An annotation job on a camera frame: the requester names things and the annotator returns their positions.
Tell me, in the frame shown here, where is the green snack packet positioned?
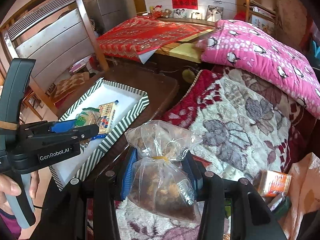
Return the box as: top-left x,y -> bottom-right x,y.
267,192 -> 292,220

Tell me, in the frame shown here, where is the round biscuit clear packet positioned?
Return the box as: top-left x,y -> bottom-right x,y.
74,107 -> 100,127

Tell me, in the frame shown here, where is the clear bag of brown snacks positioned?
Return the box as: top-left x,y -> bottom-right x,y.
125,120 -> 202,223

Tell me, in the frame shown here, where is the colourful cracker packet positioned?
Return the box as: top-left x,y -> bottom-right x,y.
98,100 -> 119,134

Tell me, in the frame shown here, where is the person's left hand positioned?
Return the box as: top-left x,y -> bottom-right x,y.
0,171 -> 40,213

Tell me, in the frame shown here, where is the orange snack box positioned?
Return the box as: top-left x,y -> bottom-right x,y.
253,170 -> 292,197

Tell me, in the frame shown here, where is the pink cloth bag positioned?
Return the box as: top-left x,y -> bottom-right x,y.
282,152 -> 319,239

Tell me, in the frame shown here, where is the checked brown seat cushion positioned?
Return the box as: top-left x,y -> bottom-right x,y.
50,72 -> 89,103

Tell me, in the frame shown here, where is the floral red white blanket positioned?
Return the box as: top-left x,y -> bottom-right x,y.
86,65 -> 318,240

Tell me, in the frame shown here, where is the green striped white box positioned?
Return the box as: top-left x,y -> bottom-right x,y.
49,78 -> 150,190

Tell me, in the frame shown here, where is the wooden chair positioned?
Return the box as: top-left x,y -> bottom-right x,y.
2,0 -> 109,117

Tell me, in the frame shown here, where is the dark wooden side table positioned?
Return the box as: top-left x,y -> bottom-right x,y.
57,63 -> 180,181

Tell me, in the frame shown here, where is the red gold patterned cloth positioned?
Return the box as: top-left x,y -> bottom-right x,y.
97,16 -> 215,63

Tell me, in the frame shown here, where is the grey refrigerator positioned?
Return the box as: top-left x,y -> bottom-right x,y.
83,0 -> 128,34

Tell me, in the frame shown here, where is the pink penguin pillow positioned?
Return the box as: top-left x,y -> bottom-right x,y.
196,20 -> 319,118

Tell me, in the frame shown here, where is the santa plush toy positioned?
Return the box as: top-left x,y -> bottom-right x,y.
151,5 -> 163,19

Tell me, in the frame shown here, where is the framed wedding photo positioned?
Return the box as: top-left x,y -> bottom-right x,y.
205,5 -> 223,22

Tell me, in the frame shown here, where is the red banner sign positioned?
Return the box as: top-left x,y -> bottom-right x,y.
171,0 -> 198,10

